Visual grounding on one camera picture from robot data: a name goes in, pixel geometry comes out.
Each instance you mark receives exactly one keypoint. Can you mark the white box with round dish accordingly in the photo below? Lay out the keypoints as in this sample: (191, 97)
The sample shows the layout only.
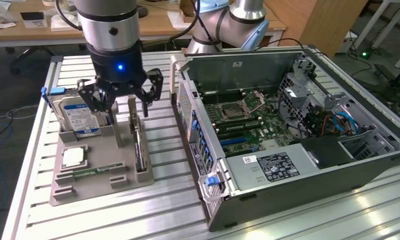
(63, 23)

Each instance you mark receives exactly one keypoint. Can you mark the white paper stack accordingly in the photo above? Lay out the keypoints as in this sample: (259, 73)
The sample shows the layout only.
(177, 21)

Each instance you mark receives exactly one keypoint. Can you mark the silver chipset heatsink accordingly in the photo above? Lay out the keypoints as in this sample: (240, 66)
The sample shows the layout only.
(272, 143)

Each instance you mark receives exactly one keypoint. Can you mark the blue case latch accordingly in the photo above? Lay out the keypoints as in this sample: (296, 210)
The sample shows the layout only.
(211, 181)

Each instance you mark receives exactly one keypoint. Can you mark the black office chair base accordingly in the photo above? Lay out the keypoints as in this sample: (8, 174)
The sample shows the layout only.
(36, 53)

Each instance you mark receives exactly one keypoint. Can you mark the metal socket cover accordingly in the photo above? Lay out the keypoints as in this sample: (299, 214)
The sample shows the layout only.
(258, 96)

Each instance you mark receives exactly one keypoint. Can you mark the white table frame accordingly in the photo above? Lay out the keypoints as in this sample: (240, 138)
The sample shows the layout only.
(375, 30)

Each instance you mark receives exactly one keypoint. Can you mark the red and white card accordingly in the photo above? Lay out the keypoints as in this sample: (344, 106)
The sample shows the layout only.
(3, 25)

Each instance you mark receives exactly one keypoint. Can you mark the hard disk with blue label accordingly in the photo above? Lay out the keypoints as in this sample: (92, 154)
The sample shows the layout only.
(76, 117)

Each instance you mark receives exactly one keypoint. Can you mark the wooden cabinet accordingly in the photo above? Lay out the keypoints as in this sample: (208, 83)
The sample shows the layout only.
(320, 25)

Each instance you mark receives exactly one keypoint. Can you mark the open black PC case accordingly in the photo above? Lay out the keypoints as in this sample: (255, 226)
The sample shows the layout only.
(287, 190)

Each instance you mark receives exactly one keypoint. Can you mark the wooden desk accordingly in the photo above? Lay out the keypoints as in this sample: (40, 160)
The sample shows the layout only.
(160, 25)
(27, 35)

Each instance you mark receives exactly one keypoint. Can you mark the black round lamp base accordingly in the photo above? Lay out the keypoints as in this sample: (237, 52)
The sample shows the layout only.
(143, 11)

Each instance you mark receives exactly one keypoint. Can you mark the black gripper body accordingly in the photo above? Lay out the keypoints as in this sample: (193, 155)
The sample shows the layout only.
(116, 67)

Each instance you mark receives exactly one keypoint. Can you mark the grey power supply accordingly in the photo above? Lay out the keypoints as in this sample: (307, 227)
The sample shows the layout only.
(276, 167)

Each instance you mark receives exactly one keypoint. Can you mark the green motherboard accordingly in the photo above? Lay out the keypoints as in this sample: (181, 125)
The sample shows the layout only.
(274, 125)

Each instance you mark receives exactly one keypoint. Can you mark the grey parts rack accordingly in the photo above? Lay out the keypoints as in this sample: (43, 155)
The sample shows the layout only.
(96, 187)

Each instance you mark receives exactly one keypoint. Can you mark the green RAM stick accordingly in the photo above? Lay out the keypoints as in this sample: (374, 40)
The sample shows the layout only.
(89, 171)

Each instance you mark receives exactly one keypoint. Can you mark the CPU socket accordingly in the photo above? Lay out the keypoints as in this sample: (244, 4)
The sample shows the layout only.
(233, 111)

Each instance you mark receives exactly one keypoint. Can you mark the black and white box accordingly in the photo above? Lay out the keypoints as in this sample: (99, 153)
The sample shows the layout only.
(33, 20)

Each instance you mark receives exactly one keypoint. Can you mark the silver CPU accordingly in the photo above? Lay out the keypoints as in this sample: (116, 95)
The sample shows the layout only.
(73, 157)

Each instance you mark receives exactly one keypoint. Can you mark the graphics card with grey bracket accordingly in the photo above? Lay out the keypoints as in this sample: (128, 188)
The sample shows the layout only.
(139, 150)

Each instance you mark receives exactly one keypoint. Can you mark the blue expansion slot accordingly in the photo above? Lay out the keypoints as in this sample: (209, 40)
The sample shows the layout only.
(235, 141)

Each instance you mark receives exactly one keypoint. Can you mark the clear plastic bag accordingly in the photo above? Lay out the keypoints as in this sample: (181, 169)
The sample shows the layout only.
(0, 15)

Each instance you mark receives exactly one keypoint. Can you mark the device with green light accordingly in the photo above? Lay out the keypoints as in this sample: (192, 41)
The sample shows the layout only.
(364, 53)

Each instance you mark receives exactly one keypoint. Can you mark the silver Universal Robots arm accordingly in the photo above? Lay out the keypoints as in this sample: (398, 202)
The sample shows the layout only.
(109, 25)

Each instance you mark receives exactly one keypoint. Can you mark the metal disk bay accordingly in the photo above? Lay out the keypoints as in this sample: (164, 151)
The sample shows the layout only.
(296, 97)

